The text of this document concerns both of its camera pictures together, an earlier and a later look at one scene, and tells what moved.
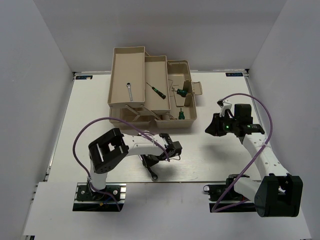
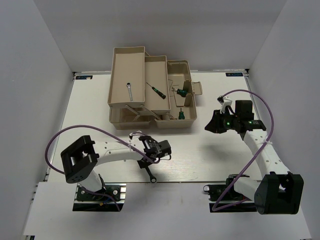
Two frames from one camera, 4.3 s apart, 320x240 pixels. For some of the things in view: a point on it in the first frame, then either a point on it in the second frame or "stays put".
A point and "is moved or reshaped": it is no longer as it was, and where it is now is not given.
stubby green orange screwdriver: x=181 y=116 stays put
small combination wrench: x=128 y=84 stays put
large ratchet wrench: x=154 y=175 is moved or reshaped
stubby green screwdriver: x=183 y=93 stays put
